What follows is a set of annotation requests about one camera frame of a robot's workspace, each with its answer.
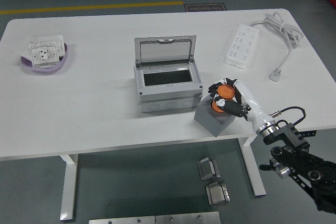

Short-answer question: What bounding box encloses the white table leg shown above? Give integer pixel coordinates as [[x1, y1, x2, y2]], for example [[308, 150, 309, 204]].
[[237, 137, 266, 197], [59, 154, 79, 221]]

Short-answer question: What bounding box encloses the orange cylinder object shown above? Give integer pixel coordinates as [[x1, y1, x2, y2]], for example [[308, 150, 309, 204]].
[[212, 84, 236, 113]]

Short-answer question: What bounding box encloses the purple shallow bowl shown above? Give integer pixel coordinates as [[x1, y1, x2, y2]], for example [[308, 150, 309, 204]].
[[20, 42, 69, 72]]

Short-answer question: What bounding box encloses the white blank switch plate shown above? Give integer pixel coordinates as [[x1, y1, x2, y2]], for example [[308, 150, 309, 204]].
[[36, 35, 66, 57]]

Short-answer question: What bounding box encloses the white power cord with plug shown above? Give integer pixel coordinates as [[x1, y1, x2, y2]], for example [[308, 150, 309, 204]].
[[248, 12, 304, 82]]

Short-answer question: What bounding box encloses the white power strip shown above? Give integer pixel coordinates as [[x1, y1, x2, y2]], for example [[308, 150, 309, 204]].
[[223, 24, 260, 69]]

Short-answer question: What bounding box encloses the metal block with flat face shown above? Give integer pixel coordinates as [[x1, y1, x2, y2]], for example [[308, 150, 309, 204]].
[[205, 182, 231, 206]]

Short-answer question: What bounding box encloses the white thin plate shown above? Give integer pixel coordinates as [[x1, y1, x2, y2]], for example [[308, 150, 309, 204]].
[[15, 37, 37, 58]]

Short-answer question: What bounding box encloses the metal block with sloped face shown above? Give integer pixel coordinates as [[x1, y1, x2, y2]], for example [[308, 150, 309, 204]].
[[197, 157, 221, 181]]

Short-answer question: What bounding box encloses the dark floor sign with lettering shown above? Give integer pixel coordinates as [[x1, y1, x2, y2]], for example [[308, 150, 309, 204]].
[[184, 3, 226, 13]]

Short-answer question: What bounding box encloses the wide metal floor plate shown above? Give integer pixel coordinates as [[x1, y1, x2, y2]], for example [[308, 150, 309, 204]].
[[155, 211, 221, 224], [88, 215, 156, 224]]

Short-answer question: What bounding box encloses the grey cube with round hole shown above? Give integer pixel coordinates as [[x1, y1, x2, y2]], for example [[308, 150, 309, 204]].
[[194, 94, 236, 138]]

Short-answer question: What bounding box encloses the grey electrical box clear lid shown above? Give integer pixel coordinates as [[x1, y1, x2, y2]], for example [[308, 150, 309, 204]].
[[133, 35, 204, 114]]

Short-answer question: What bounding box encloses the white socket module with print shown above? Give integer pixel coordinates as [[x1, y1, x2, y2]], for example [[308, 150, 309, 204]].
[[28, 42, 60, 68]]

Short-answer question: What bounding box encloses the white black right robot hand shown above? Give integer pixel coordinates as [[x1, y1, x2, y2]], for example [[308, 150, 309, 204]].
[[208, 77, 274, 132]]

